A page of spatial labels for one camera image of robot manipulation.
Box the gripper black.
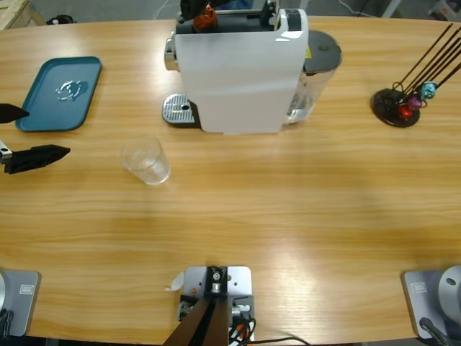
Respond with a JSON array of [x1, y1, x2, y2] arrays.
[[0, 103, 71, 176]]

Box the orange coffee capsule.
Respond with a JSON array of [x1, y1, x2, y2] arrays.
[[193, 6, 218, 32]]

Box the clear drinking glass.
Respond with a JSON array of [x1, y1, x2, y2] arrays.
[[120, 136, 172, 186]]

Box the white capsule coffee machine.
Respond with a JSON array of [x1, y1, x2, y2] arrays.
[[161, 0, 310, 136]]

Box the person in blue jeans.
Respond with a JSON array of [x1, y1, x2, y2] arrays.
[[218, 0, 253, 10]]

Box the teal plastic tray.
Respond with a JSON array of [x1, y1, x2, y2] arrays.
[[14, 56, 104, 133]]

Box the clear water tank dark lid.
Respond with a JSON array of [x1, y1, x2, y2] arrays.
[[284, 29, 343, 125]]

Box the small black floor object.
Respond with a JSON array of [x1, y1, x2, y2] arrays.
[[48, 14, 77, 26]]

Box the light wooden pallet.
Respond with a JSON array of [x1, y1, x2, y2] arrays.
[[0, 0, 48, 32]]

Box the grey metal furniture leg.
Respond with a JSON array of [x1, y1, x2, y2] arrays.
[[381, 0, 403, 18]]

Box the black capsule holder with rods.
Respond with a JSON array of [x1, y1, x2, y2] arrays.
[[370, 23, 461, 128]]

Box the white paper tab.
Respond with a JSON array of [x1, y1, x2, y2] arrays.
[[164, 272, 185, 292]]

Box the white object with orange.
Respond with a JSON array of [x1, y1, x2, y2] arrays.
[[428, 0, 461, 19]]

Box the orange plastic clip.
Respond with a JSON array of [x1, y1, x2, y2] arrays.
[[230, 322, 253, 340]]

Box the thin white cable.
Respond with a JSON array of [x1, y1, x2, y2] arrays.
[[154, 0, 179, 19], [338, 0, 382, 17]]

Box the arm grey base plate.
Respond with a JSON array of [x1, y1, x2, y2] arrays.
[[0, 270, 42, 337], [401, 265, 461, 340]]

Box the thick black base cable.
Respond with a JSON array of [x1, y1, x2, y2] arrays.
[[419, 316, 451, 346], [0, 309, 14, 336]]

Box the thin black cable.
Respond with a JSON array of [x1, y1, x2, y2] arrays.
[[248, 337, 313, 346]]

